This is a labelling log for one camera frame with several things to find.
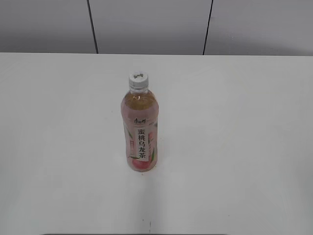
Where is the white bottle cap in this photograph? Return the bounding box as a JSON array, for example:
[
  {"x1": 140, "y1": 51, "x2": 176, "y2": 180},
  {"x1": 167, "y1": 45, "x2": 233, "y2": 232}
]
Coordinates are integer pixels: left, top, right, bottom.
[{"x1": 129, "y1": 71, "x2": 149, "y2": 90}]

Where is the pink peach tea bottle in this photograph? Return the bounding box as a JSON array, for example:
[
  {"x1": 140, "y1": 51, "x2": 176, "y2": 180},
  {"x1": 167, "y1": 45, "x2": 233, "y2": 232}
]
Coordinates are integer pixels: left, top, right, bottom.
[{"x1": 121, "y1": 88, "x2": 159, "y2": 172}]

